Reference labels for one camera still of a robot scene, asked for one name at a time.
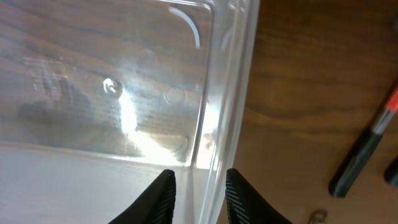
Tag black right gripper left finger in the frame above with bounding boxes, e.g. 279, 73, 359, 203
109, 169, 177, 224

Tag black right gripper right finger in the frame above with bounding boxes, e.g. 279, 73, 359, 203
225, 168, 291, 224

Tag small claw hammer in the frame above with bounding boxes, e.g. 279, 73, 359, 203
328, 82, 397, 198

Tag clear plastic storage container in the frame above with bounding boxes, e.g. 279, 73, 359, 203
1, 0, 260, 223

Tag silver ratchet wrench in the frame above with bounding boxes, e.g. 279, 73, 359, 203
308, 209, 328, 224

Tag red handled pliers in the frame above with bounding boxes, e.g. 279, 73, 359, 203
384, 158, 398, 187

